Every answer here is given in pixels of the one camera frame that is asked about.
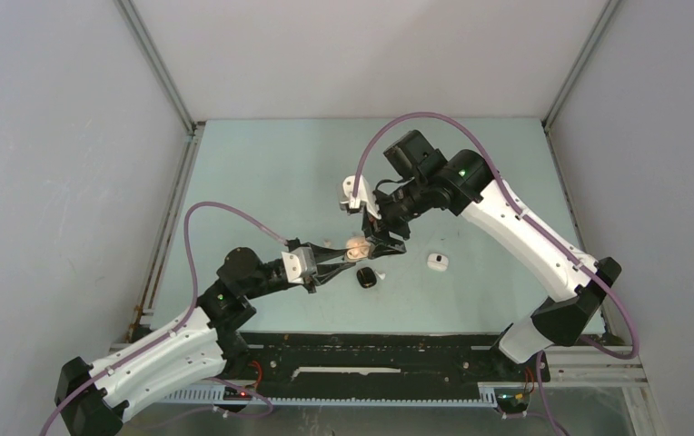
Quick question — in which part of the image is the beige earbud charging case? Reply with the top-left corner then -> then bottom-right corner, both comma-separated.
344,236 -> 373,263

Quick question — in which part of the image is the aluminium frame rail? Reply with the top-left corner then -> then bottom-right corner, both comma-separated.
545,346 -> 648,388

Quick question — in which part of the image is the white earbud charging case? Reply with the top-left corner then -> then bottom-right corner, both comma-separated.
427,253 -> 450,273

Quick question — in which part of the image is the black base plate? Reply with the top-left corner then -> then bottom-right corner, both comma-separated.
221,332 -> 550,402

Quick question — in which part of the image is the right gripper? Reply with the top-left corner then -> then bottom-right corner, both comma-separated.
362,176 -> 432,260

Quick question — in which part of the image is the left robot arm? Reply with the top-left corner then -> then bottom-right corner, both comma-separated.
55,241 -> 358,435

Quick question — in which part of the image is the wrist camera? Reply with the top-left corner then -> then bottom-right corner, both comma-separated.
282,247 -> 302,284
339,175 -> 382,220

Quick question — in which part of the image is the black earbud charging case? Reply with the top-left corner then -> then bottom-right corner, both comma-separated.
356,267 -> 378,289

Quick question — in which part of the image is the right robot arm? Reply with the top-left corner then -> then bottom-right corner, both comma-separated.
340,130 -> 621,380

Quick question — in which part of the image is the grey cable duct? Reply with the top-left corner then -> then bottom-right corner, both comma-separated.
160,384 -> 499,409

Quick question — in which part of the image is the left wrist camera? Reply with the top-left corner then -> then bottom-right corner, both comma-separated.
282,247 -> 302,284

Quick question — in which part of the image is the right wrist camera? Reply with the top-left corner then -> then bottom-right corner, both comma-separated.
339,175 -> 382,220

